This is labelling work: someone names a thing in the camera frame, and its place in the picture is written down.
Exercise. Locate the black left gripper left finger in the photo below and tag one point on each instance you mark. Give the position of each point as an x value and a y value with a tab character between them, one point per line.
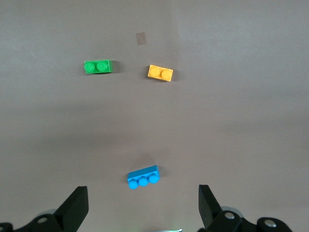
70	212

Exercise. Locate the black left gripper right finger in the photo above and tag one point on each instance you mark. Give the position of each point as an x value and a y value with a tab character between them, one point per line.
212	215

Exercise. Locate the yellow two-stud block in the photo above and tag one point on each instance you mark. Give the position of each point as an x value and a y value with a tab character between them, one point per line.
159	73

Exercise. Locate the blue three-stud block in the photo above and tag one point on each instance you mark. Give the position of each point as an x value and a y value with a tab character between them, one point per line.
142	177

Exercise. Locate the green two-stud block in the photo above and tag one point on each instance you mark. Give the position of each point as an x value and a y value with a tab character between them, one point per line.
98	67

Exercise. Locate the small brown tape patch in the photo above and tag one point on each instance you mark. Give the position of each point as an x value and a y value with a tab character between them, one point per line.
141	38

